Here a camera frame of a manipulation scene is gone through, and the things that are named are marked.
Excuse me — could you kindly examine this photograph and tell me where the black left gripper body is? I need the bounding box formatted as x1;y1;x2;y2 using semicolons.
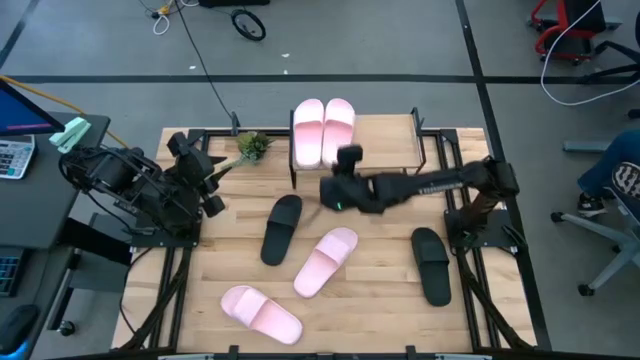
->
172;147;221;194

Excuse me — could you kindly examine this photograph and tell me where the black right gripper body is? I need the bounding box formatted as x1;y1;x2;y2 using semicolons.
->
329;158;364;184

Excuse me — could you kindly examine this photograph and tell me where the pink slide sandal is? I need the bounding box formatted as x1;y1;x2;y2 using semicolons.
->
220;284;304;346
292;98;326;170
322;97;357;169
293;227;360;300

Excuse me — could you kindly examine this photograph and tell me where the wooden shelf with black frame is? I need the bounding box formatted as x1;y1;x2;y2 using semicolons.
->
288;106;427;190

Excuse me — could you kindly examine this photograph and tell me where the black slide sandal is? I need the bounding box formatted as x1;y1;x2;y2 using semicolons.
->
259;194;304;268
410;227;453;308

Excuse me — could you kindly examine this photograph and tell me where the small green potted plant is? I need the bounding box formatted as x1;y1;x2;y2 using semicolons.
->
219;130;275;174

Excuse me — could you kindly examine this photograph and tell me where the mint green stapler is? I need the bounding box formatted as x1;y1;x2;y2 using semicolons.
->
48;116;93;155

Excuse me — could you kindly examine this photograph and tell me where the grey desk base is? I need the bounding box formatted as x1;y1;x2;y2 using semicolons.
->
47;217;134;331

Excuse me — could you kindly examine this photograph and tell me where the black box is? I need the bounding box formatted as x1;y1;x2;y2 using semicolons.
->
198;0;271;8

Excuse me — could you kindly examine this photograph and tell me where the dark grey desk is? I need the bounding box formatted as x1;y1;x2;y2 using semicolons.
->
0;112;111;251

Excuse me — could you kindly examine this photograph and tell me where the grey desk calculator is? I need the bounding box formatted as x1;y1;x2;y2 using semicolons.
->
0;133;37;180

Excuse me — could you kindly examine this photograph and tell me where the computer monitor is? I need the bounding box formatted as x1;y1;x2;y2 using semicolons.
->
0;78;66;137

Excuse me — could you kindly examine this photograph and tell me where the black keyboard tray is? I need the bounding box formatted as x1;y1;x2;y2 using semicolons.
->
0;244;81;360

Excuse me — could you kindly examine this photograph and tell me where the backlit computer keyboard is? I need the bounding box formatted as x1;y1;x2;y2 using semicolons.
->
0;254;24;299

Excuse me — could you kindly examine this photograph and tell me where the black computer mouse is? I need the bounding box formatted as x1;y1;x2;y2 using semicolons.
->
0;303;40;355

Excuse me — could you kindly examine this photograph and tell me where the grey flat bar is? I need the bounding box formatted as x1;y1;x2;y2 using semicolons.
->
563;140;609;154

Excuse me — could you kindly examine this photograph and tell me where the grey office chair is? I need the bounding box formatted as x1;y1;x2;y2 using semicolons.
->
549;187;640;297

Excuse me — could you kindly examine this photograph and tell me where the person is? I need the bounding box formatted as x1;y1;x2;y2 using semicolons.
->
577;128;640;219

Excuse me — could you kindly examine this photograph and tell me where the red and black chair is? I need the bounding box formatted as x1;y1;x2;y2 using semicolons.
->
529;0;624;65

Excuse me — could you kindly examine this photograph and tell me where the black chair base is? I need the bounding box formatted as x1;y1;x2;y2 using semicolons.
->
579;39;640;86

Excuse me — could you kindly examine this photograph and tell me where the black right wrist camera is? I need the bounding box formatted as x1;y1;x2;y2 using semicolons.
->
337;144;365;164

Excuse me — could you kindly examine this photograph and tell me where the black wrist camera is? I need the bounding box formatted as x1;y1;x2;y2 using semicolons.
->
203;193;227;219
337;144;365;164

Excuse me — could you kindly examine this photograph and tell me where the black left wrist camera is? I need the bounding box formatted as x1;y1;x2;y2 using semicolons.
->
203;193;227;219

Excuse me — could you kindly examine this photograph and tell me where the black metal rig frame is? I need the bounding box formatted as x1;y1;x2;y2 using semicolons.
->
119;112;551;360

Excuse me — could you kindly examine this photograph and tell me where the black floor cable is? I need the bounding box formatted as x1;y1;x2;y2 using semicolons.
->
172;0;236;121

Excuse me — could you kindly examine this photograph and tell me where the black ring wheel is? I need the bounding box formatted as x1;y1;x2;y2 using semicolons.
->
230;8;267;42

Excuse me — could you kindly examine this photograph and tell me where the white cable with yellow plug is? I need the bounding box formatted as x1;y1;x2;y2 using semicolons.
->
152;0;200;36

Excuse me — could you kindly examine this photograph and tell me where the yellow hose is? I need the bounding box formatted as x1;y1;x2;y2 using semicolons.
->
0;74;131;150

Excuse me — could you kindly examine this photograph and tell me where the long white floor cable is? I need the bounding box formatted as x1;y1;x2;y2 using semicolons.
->
539;0;640;107

